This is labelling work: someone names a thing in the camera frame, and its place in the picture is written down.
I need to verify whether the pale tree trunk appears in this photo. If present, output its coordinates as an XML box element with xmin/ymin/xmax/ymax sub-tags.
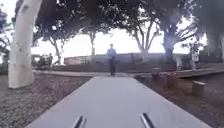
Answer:
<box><xmin>7</xmin><ymin>0</ymin><xmax>44</xmax><ymax>89</ymax></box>

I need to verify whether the row of dark trees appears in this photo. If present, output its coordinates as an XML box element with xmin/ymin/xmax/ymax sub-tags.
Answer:
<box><xmin>33</xmin><ymin>0</ymin><xmax>224</xmax><ymax>66</ymax></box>

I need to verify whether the brown mulch ground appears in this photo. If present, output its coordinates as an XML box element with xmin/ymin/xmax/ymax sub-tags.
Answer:
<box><xmin>0</xmin><ymin>73</ymin><xmax>93</xmax><ymax>128</ymax></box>
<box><xmin>134</xmin><ymin>74</ymin><xmax>224</xmax><ymax>128</ymax></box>

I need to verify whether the pale sign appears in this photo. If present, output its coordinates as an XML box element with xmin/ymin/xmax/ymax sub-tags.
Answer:
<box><xmin>189</xmin><ymin>49</ymin><xmax>200</xmax><ymax>71</ymax></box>

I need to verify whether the short wooden post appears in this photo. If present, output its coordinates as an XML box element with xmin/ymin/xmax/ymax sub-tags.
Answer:
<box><xmin>151</xmin><ymin>67</ymin><xmax>162</xmax><ymax>80</ymax></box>
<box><xmin>191</xmin><ymin>80</ymin><xmax>207</xmax><ymax>98</ymax></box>
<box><xmin>166</xmin><ymin>72</ymin><xmax>178</xmax><ymax>89</ymax></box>

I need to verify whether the robot's own part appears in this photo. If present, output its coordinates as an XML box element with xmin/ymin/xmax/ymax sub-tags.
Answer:
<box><xmin>139</xmin><ymin>112</ymin><xmax>156</xmax><ymax>128</ymax></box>
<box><xmin>72</xmin><ymin>115</ymin><xmax>87</xmax><ymax>128</ymax></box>

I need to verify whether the grey concrete path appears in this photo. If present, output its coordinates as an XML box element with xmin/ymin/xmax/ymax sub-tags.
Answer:
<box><xmin>24</xmin><ymin>76</ymin><xmax>214</xmax><ymax>128</ymax></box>
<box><xmin>33</xmin><ymin>69</ymin><xmax>224</xmax><ymax>79</ymax></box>

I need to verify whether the person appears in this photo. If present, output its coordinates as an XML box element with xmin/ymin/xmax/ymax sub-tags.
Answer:
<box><xmin>105</xmin><ymin>43</ymin><xmax>118</xmax><ymax>77</ymax></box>

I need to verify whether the low grey wall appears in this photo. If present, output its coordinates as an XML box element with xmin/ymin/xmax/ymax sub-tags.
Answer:
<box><xmin>63</xmin><ymin>52</ymin><xmax>194</xmax><ymax>66</ymax></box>

